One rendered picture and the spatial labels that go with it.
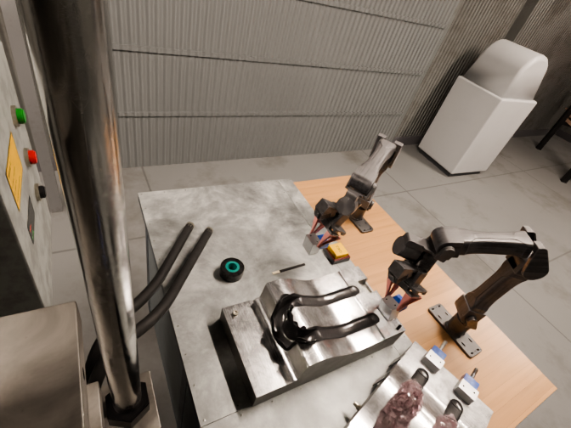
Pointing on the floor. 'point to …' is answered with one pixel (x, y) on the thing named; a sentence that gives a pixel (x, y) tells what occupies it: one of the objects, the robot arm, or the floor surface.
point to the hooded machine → (484, 109)
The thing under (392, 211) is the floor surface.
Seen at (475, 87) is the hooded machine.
